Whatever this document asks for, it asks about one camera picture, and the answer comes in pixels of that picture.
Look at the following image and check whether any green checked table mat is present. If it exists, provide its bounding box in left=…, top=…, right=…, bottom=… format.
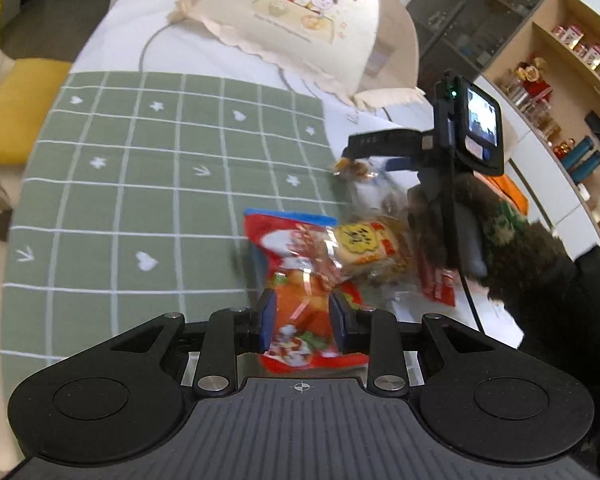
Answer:
left=0, top=71, right=363, bottom=376

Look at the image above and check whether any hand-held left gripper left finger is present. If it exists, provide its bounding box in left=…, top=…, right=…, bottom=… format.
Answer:
left=111, top=290, right=276, bottom=399

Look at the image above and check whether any wooden wall shelf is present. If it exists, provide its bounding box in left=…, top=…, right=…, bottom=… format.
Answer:
left=480, top=0, right=600, bottom=261

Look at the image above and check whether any yellow seat cushion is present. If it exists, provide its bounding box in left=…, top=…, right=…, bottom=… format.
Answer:
left=0, top=57, right=74, bottom=166

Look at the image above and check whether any black cable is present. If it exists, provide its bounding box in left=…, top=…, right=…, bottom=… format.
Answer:
left=461, top=269, right=485, bottom=335

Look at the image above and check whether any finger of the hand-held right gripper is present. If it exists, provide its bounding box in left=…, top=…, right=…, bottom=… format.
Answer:
left=341, top=130, right=433, bottom=173

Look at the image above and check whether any beige printed food cover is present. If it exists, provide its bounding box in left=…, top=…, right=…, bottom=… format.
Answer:
left=167, top=0, right=427, bottom=112

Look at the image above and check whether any person's right forearm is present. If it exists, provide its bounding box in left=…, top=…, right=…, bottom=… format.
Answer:
left=410, top=170, right=581, bottom=313

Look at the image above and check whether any person's dark clothing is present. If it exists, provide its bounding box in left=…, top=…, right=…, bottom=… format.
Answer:
left=487, top=247, right=600, bottom=480

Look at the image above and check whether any yellow label cookie packet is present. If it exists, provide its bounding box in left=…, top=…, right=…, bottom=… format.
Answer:
left=325, top=215, right=416, bottom=286

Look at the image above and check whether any glass door cabinet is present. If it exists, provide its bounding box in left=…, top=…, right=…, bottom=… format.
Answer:
left=407, top=0, right=572, bottom=82

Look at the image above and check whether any blue bottle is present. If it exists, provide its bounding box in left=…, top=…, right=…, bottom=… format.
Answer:
left=570, top=150, right=600, bottom=184
left=560, top=135, right=595, bottom=167

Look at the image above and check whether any white sideboard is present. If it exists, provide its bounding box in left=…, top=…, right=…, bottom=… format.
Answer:
left=472, top=75, right=600, bottom=262

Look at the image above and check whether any group of glass jars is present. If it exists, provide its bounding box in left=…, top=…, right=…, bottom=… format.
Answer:
left=499, top=72, right=562, bottom=142

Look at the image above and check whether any orange bag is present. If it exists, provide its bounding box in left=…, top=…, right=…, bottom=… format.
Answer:
left=491, top=174, right=529, bottom=212

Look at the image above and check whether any clear packet of brown snacks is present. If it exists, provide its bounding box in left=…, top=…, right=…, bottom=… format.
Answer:
left=330, top=155, right=412, bottom=221

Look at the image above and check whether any red and gold figurine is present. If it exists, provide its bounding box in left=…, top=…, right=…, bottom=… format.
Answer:
left=512, top=57, right=554, bottom=102

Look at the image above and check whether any red and white snack packet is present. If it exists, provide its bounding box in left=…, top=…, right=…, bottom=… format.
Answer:
left=415, top=255, right=458, bottom=308

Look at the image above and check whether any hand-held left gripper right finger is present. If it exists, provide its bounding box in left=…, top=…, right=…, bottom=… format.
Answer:
left=328, top=291, right=506, bottom=399

